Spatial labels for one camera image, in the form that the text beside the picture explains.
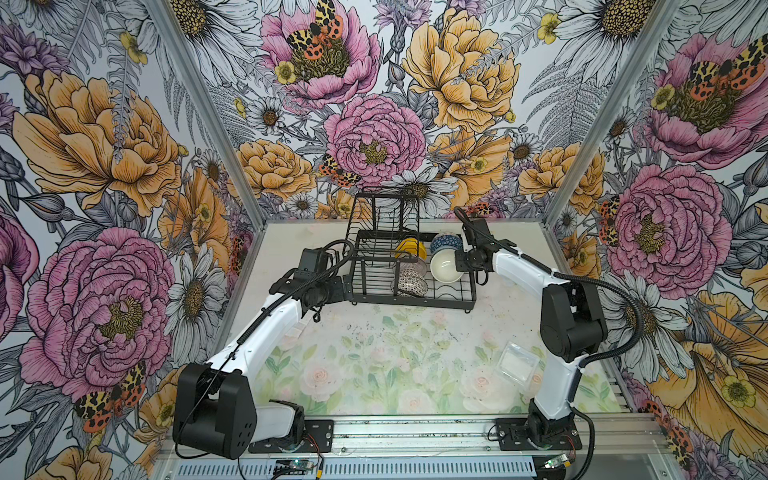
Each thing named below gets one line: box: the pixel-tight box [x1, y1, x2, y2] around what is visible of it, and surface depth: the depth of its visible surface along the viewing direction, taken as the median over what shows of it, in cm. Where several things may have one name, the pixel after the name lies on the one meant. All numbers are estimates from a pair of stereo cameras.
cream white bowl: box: [430, 248, 464, 284], surface depth 103 cm
